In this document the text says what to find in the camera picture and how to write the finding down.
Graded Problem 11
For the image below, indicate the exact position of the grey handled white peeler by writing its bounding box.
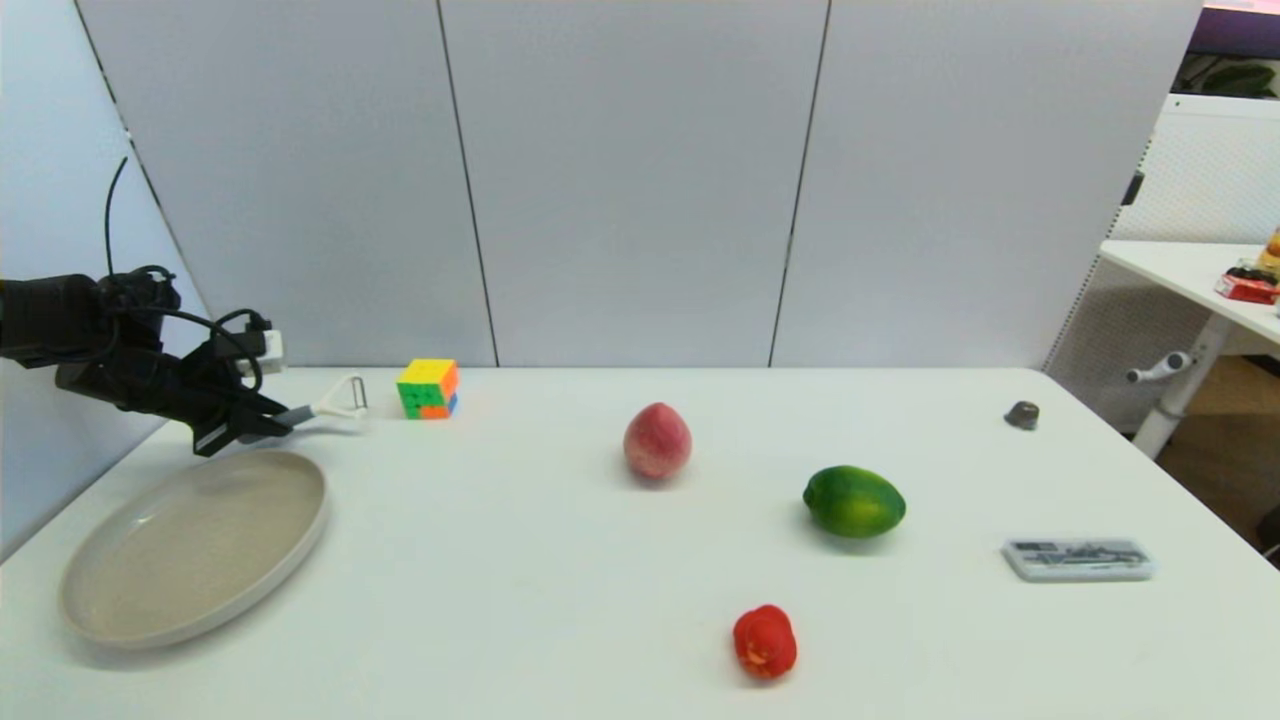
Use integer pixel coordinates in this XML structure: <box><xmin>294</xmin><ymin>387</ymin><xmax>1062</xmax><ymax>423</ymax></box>
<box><xmin>272</xmin><ymin>374</ymin><xmax>370</xmax><ymax>434</ymax></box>

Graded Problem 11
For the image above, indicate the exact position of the beige oval plate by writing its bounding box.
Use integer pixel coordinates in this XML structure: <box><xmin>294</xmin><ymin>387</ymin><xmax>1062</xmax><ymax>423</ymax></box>
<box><xmin>60</xmin><ymin>450</ymin><xmax>329</xmax><ymax>651</ymax></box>

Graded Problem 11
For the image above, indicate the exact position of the multicoloured puzzle cube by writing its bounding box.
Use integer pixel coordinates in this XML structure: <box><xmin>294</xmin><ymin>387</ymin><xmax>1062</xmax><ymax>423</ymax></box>
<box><xmin>396</xmin><ymin>359</ymin><xmax>461</xmax><ymax>421</ymax></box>

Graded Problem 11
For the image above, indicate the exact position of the pink peach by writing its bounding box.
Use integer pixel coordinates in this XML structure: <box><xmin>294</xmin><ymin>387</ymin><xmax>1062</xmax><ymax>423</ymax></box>
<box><xmin>622</xmin><ymin>402</ymin><xmax>693</xmax><ymax>485</ymax></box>

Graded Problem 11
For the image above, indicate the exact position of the red tomato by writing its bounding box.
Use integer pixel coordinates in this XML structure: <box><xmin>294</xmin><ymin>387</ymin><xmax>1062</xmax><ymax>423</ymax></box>
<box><xmin>732</xmin><ymin>603</ymin><xmax>799</xmax><ymax>681</ymax></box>

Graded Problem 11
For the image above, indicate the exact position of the green lime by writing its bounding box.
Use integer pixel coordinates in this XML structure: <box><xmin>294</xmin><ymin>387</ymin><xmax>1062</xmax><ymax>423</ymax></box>
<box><xmin>802</xmin><ymin>464</ymin><xmax>907</xmax><ymax>539</ymax></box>

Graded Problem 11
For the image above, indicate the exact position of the grey rectangular printed case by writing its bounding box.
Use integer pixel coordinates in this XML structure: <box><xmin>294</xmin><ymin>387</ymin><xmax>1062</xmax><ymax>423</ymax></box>
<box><xmin>1002</xmin><ymin>537</ymin><xmax>1154</xmax><ymax>583</ymax></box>

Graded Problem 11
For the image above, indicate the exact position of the white background desk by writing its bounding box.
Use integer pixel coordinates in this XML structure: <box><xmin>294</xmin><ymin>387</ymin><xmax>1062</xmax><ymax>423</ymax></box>
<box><xmin>1097</xmin><ymin>240</ymin><xmax>1280</xmax><ymax>459</ymax></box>

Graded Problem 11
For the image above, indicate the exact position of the white perforated partition panel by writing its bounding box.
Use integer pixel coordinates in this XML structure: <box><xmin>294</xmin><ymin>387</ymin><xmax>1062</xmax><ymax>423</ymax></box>
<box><xmin>1040</xmin><ymin>93</ymin><xmax>1280</xmax><ymax>436</ymax></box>

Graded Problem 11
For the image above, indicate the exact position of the red box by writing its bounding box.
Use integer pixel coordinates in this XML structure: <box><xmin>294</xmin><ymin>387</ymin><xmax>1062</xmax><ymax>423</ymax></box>
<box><xmin>1212</xmin><ymin>273</ymin><xmax>1280</xmax><ymax>305</ymax></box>

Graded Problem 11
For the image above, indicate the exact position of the green plant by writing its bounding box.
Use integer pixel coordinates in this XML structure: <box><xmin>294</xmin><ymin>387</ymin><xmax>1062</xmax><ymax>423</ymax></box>
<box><xmin>1175</xmin><ymin>56</ymin><xmax>1280</xmax><ymax>99</ymax></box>

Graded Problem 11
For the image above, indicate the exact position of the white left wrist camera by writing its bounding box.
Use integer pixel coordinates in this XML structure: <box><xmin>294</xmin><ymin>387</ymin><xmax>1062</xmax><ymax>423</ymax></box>
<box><xmin>236</xmin><ymin>330</ymin><xmax>287</xmax><ymax>377</ymax></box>

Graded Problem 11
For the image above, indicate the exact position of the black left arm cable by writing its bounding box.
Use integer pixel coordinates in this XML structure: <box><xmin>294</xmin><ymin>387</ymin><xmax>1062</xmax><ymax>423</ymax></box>
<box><xmin>100</xmin><ymin>155</ymin><xmax>273</xmax><ymax>401</ymax></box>

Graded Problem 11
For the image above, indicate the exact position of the white desk crank handle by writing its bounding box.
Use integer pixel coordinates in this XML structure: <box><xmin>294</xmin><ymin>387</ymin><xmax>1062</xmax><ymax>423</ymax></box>
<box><xmin>1125</xmin><ymin>350</ymin><xmax>1193</xmax><ymax>385</ymax></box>

